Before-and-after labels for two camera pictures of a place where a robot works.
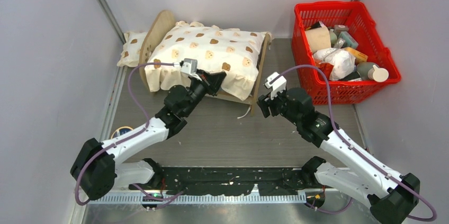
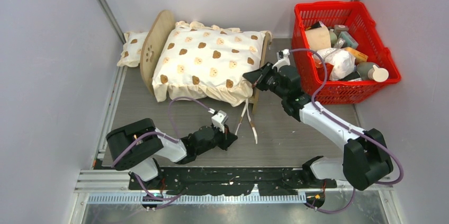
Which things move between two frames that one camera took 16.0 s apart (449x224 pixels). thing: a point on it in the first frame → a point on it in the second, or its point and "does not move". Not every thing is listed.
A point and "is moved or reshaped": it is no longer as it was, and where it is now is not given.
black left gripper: x=214 y=80 → x=227 y=137
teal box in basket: x=350 y=41 does not move
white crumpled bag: x=344 y=63 does not move
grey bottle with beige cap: x=369 y=70 does not move
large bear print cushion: x=238 y=53 is moved or reshaped
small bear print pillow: x=132 y=47 does not move
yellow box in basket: x=359 y=56 does not move
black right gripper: x=262 y=104 → x=257 y=77
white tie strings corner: x=246 y=113 is moved or reshaped
